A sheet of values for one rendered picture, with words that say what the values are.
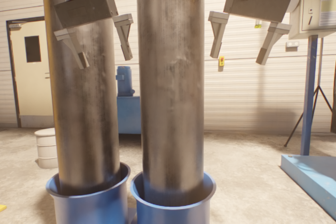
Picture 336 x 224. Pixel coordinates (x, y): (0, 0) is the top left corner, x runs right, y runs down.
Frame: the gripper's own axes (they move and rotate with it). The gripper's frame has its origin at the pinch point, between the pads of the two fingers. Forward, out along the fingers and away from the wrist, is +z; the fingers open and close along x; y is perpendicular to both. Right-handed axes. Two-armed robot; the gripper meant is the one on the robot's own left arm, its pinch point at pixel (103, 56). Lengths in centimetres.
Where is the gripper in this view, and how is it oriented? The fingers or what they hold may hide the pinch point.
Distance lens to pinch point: 51.7
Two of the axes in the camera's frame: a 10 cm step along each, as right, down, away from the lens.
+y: 1.2, -5.0, 8.6
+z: 2.0, 8.6, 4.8
